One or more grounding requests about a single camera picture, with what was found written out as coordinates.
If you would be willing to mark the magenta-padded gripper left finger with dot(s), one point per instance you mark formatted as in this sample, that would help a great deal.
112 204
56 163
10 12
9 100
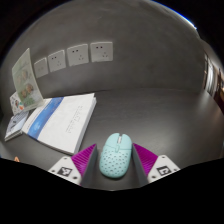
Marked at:
78 165

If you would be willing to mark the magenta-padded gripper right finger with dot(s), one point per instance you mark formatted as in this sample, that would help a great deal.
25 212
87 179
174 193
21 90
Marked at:
151 163

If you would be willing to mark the mint green perforated computer mouse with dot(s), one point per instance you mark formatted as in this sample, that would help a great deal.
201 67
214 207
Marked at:
115 156

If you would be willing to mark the white book with blue stripe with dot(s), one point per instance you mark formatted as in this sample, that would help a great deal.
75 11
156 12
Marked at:
63 121

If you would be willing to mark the grey thin booklet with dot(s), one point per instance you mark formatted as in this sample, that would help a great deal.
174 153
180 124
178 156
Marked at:
15 125

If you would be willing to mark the small white colourful printed card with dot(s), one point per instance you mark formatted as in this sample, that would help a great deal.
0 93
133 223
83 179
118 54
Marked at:
15 104

